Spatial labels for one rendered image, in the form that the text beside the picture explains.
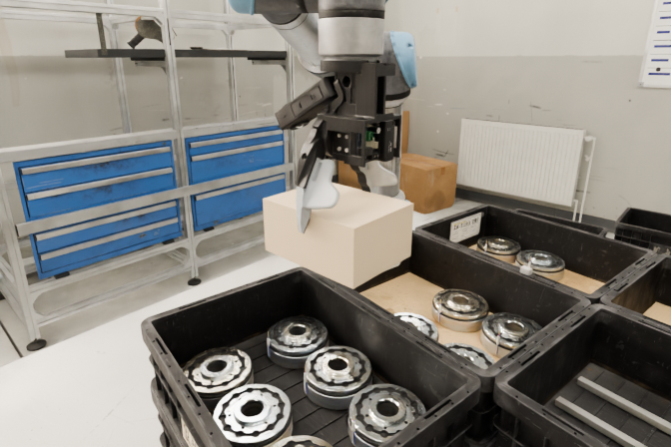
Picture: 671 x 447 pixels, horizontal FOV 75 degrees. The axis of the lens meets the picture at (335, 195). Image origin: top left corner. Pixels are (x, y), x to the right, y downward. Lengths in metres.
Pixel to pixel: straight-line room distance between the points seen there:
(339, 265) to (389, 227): 0.08
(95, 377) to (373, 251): 0.69
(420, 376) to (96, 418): 0.58
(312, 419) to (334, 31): 0.51
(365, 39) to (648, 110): 3.46
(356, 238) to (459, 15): 3.91
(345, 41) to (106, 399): 0.78
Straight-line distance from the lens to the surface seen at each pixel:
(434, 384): 0.65
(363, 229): 0.50
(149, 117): 3.42
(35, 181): 2.34
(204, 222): 2.74
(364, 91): 0.50
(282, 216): 0.57
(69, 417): 0.98
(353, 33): 0.49
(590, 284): 1.13
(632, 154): 3.91
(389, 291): 0.96
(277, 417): 0.64
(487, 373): 0.62
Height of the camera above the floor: 1.31
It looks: 18 degrees down
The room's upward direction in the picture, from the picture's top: straight up
